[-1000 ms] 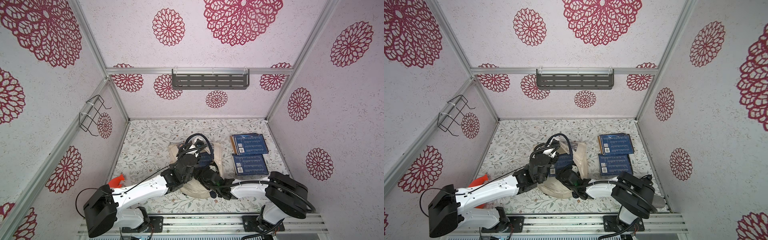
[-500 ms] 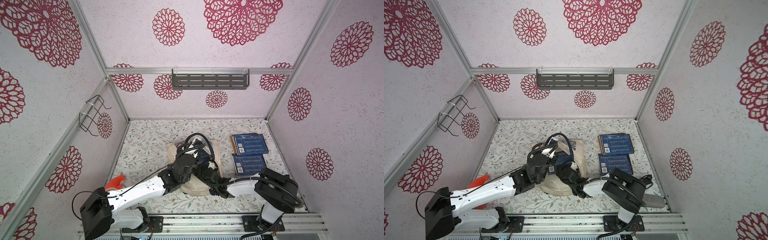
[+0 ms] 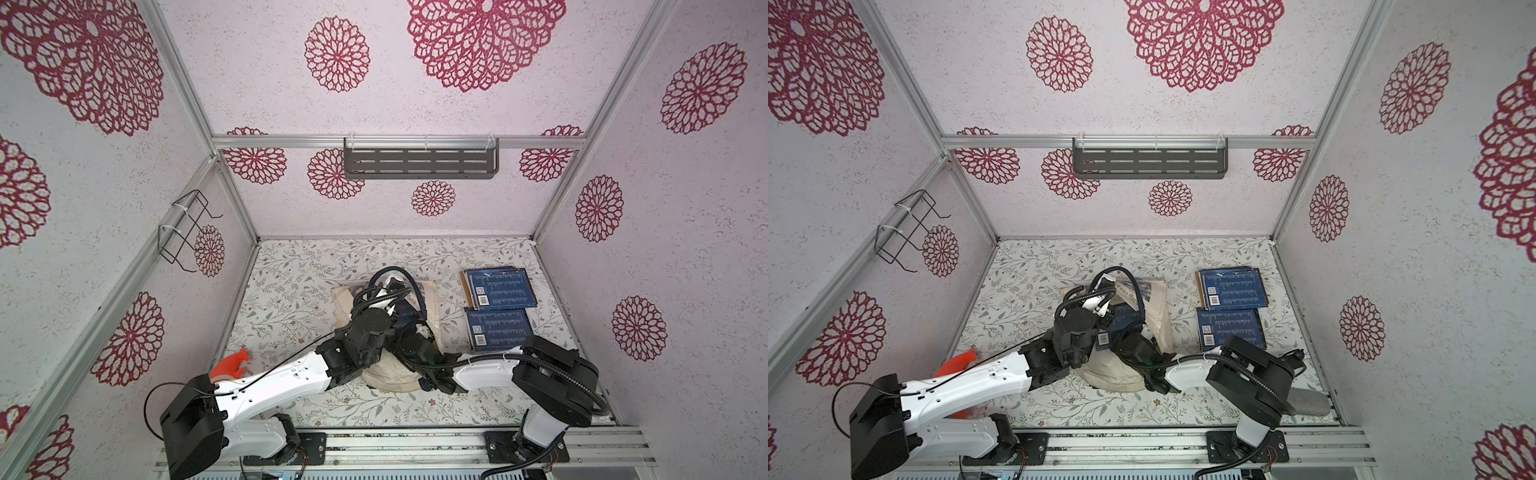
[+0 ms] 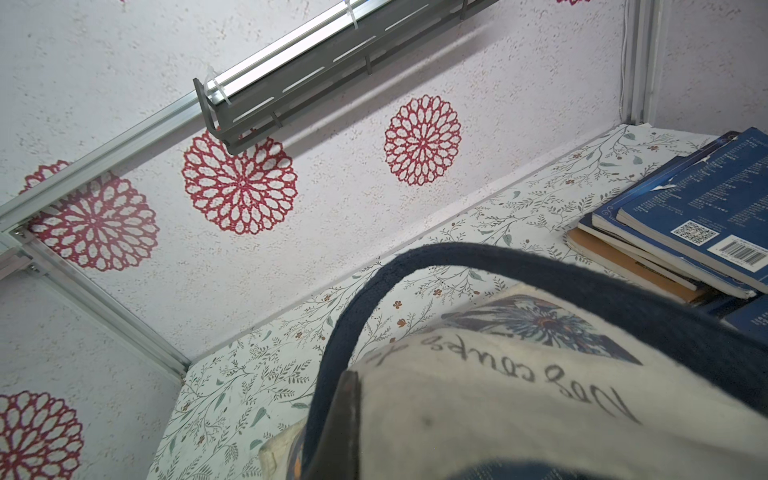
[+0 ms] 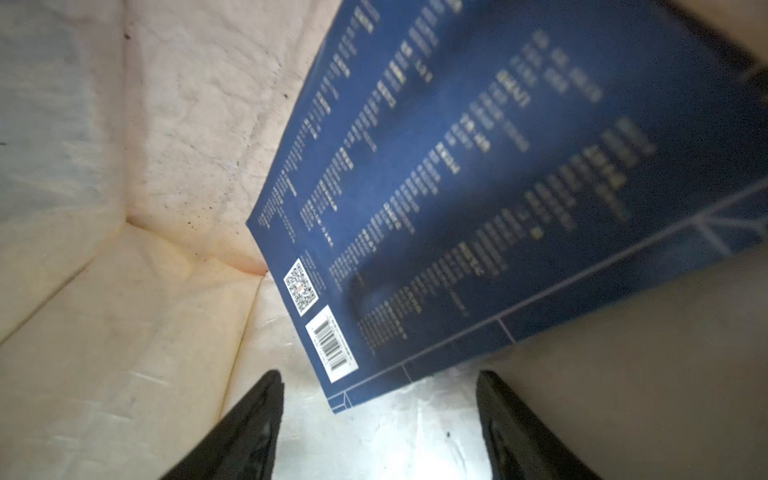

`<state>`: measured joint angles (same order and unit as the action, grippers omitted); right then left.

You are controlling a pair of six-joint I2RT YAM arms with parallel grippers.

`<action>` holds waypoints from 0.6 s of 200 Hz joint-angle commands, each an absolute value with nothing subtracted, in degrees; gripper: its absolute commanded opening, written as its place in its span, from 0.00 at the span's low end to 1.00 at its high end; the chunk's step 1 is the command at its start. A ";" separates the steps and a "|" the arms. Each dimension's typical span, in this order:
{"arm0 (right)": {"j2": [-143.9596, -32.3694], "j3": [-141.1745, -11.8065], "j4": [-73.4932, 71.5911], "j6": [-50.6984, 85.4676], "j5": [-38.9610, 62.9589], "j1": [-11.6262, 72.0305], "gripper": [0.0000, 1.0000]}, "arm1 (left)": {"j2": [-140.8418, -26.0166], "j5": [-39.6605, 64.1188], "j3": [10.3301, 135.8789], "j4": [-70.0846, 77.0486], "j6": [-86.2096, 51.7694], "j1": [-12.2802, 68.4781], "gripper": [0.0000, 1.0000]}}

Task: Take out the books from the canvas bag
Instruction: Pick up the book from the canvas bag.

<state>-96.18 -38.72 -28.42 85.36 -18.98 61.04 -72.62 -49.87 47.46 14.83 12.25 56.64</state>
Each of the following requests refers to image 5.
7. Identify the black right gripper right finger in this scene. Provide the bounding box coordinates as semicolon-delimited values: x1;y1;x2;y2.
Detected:
476;370;598;480

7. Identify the cream canvas tote bag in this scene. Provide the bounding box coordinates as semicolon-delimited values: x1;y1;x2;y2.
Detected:
1;1;767;479

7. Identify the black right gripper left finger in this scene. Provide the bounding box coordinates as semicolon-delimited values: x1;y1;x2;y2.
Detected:
163;370;285;479

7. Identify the blue book carried rightward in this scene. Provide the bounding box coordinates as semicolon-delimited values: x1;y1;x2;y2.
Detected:
247;1;767;413

